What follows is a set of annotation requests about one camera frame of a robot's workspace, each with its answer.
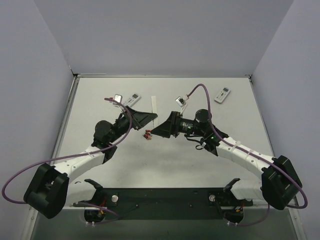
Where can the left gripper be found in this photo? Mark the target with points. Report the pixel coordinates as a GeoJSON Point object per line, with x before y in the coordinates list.
{"type": "Point", "coordinates": [132, 117]}

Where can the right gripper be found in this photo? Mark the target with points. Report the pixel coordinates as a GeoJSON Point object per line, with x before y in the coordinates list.
{"type": "Point", "coordinates": [175, 124]}

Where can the white remote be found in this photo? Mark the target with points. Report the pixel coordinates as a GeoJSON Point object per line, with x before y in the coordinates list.
{"type": "Point", "coordinates": [154, 110]}
{"type": "Point", "coordinates": [222, 95]}
{"type": "Point", "coordinates": [132, 100]}

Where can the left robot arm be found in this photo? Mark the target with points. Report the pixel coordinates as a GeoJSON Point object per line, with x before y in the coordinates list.
{"type": "Point", "coordinates": [48, 189]}

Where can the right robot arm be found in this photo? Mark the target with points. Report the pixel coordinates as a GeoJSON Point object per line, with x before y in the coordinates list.
{"type": "Point", "coordinates": [278, 182]}

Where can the red battery lower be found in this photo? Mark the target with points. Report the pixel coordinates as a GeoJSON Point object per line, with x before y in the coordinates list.
{"type": "Point", "coordinates": [147, 136]}

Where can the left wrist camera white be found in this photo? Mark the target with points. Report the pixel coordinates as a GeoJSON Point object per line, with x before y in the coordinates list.
{"type": "Point", "coordinates": [118, 98]}

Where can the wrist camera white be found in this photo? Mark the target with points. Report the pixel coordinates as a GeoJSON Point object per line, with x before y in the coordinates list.
{"type": "Point", "coordinates": [118, 98]}
{"type": "Point", "coordinates": [182, 102]}

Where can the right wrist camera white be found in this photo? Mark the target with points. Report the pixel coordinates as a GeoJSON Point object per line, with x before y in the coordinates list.
{"type": "Point", "coordinates": [182, 102]}

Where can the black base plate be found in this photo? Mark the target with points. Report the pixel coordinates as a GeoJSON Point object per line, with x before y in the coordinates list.
{"type": "Point", "coordinates": [204, 203]}

